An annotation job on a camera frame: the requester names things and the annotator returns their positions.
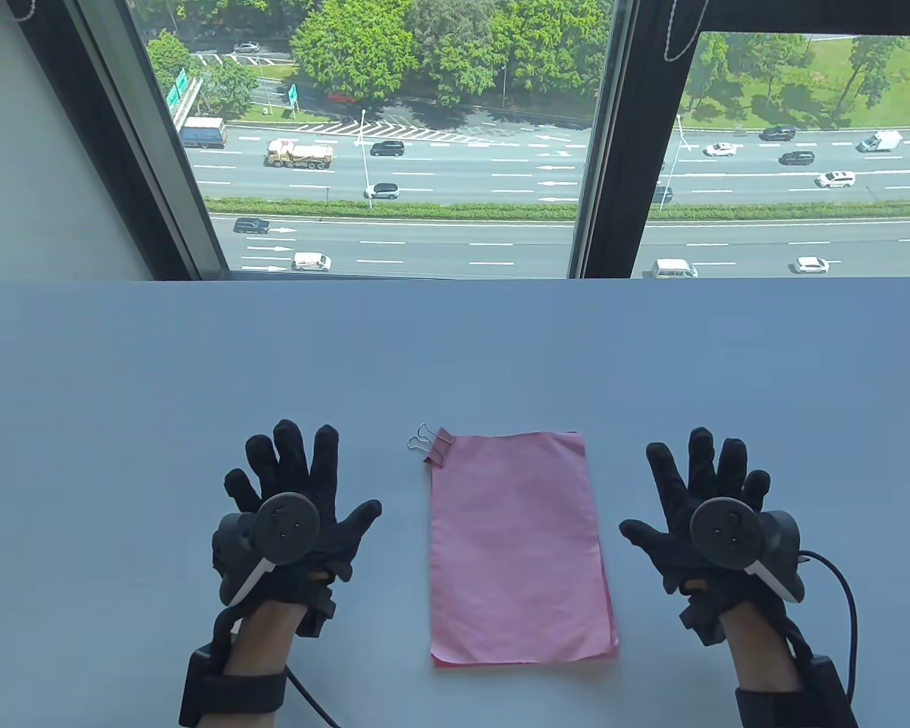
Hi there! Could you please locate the person's left forearm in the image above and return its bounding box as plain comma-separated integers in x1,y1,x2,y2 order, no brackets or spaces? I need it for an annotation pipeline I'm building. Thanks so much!
220,599,308,728

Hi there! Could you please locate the person's right hand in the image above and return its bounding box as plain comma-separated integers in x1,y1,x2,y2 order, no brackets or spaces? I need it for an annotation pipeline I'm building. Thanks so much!
620,427,788,607

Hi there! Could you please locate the black and white hand controller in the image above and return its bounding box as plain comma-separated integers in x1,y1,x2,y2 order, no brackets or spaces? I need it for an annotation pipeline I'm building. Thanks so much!
212,491,322,607
690,497,807,605

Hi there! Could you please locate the person's right forearm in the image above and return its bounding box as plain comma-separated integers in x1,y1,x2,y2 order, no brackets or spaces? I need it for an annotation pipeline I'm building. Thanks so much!
717,599,805,728

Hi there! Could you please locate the pink paper sheet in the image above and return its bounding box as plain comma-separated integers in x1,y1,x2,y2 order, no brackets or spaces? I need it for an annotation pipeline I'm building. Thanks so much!
431,561,621,670
429,431,617,668

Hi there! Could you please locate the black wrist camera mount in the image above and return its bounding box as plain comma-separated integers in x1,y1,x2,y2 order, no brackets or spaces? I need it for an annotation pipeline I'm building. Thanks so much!
296,584,338,639
680,591,729,647

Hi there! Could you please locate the dark window frame post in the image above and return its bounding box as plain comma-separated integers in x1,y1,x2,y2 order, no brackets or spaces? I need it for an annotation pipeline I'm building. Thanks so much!
567,0,910,280
21,0,232,283

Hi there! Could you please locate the pink binder clip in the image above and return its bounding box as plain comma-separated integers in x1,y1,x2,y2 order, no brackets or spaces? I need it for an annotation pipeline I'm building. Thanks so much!
406,423,456,467

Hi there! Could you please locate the black cable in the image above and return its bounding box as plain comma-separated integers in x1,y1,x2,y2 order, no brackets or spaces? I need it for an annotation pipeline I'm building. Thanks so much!
798,550,859,698
284,667,342,728

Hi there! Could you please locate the person's left hand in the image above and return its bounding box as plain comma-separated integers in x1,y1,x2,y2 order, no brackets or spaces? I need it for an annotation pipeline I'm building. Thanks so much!
212,419,384,607

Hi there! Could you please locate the black wrist strap with box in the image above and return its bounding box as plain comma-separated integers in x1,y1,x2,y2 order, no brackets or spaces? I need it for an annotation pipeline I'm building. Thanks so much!
734,656,859,728
178,643,287,727

